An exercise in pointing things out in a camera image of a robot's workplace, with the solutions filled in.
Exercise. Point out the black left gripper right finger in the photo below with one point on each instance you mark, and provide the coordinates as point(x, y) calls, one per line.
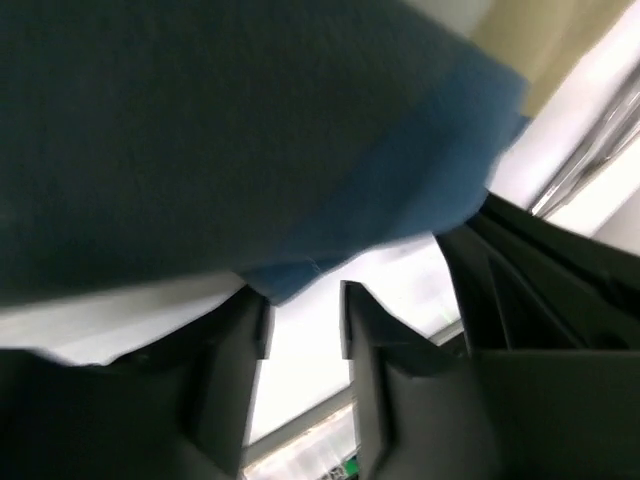
point(549, 385)

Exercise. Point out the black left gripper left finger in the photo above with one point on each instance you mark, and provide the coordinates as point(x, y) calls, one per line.
point(177, 408)

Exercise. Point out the blue and tan placemat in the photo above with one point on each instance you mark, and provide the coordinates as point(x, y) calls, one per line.
point(149, 140)

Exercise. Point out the aluminium rail front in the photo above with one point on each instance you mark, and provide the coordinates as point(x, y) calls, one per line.
point(576, 165)

